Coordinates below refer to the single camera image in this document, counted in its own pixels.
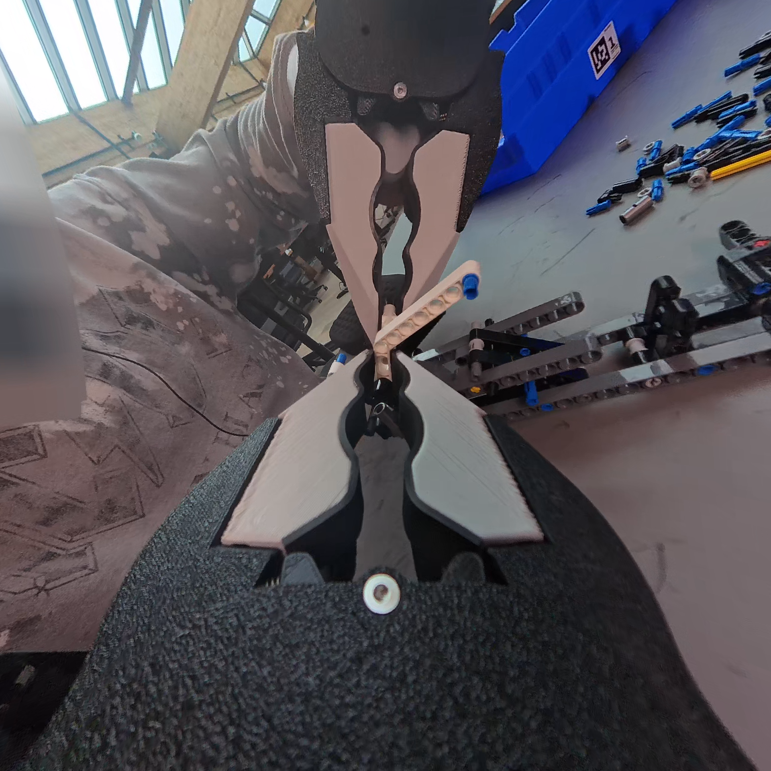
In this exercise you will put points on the person's black trousers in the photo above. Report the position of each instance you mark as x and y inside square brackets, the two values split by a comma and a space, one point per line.
[30, 711]

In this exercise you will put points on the grey desk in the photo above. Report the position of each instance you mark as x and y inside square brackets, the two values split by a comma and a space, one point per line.
[632, 512]

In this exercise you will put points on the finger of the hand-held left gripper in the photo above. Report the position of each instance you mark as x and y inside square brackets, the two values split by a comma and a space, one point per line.
[443, 199]
[352, 211]

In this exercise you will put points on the grey black toy chassis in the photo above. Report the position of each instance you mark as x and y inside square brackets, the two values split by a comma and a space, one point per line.
[572, 367]

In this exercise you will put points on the pile of blue black pins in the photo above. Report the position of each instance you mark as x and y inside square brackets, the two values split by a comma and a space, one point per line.
[711, 150]

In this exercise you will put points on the blue bin with square tag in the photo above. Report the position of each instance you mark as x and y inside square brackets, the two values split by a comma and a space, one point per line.
[542, 90]

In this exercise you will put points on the black office chair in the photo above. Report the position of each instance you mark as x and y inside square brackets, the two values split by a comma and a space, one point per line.
[283, 295]

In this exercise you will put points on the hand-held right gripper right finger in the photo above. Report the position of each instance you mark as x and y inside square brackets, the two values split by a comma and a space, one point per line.
[470, 482]

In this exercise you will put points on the black oval pad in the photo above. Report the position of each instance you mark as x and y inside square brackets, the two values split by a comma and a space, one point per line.
[346, 328]

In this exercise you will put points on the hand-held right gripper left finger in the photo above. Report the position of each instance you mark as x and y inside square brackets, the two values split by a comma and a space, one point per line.
[289, 476]

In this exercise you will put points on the white spotted toy panel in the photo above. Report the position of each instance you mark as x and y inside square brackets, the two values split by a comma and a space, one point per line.
[337, 364]

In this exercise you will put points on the grey toy axle connector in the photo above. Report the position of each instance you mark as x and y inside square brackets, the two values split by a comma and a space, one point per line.
[636, 209]

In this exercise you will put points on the skylight window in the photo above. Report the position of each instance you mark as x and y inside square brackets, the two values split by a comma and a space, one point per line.
[72, 54]

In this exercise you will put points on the yellow toy axle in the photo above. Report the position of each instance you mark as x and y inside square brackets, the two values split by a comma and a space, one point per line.
[741, 168]

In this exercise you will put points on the person's left forearm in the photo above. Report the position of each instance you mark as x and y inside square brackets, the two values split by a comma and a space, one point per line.
[199, 205]

